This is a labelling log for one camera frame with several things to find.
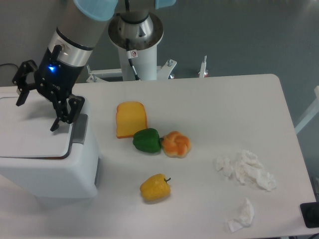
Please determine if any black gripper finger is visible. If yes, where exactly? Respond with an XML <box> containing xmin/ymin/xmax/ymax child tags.
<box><xmin>50</xmin><ymin>94</ymin><xmax>85</xmax><ymax>132</ymax></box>
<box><xmin>12</xmin><ymin>60</ymin><xmax>37</xmax><ymax>107</ymax></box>

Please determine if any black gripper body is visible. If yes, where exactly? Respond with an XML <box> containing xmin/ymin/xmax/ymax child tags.
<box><xmin>34</xmin><ymin>45</ymin><xmax>83</xmax><ymax>101</ymax></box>

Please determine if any white trash can lid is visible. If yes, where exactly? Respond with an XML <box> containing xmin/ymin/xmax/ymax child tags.
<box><xmin>0</xmin><ymin>93</ymin><xmax>72</xmax><ymax>158</ymax></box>

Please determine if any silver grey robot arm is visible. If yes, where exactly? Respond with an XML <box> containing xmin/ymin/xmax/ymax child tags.
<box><xmin>12</xmin><ymin>0</ymin><xmax>171</xmax><ymax>131</ymax></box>

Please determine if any white trash can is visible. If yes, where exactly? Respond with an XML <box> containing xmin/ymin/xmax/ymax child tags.
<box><xmin>0</xmin><ymin>87</ymin><xmax>101</xmax><ymax>198</ymax></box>

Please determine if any toy bread slice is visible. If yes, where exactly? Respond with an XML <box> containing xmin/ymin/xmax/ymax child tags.
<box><xmin>116</xmin><ymin>101</ymin><xmax>148</xmax><ymax>138</ymax></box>

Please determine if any green bell pepper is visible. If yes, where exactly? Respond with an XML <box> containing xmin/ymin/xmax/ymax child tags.
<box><xmin>133</xmin><ymin>128</ymin><xmax>161</xmax><ymax>153</ymax></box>

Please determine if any braided bread roll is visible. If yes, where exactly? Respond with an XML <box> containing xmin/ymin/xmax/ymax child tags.
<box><xmin>161</xmin><ymin>131</ymin><xmax>191</xmax><ymax>158</ymax></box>

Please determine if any yellow bell pepper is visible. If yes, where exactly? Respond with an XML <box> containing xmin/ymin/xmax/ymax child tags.
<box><xmin>140</xmin><ymin>174</ymin><xmax>171</xmax><ymax>201</ymax></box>

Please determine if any large crumpled white tissue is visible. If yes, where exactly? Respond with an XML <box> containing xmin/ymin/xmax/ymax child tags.
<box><xmin>215</xmin><ymin>150</ymin><xmax>277</xmax><ymax>192</ymax></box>

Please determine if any small crumpled white tissue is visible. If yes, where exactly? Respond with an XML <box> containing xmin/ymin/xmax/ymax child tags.
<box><xmin>227</xmin><ymin>197</ymin><xmax>255</xmax><ymax>233</ymax></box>

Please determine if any black device at edge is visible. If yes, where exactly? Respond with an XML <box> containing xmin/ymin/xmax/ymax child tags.
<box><xmin>300</xmin><ymin>202</ymin><xmax>319</xmax><ymax>229</ymax></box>

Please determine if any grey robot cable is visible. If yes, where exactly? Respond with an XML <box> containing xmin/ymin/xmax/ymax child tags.
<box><xmin>126</xmin><ymin>38</ymin><xmax>142</xmax><ymax>82</ymax></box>

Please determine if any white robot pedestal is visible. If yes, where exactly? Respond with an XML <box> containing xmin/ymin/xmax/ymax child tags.
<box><xmin>86</xmin><ymin>45</ymin><xmax>177</xmax><ymax>83</ymax></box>

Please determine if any white frame leg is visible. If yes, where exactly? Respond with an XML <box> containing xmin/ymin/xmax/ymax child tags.
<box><xmin>198</xmin><ymin>55</ymin><xmax>208</xmax><ymax>78</ymax></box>

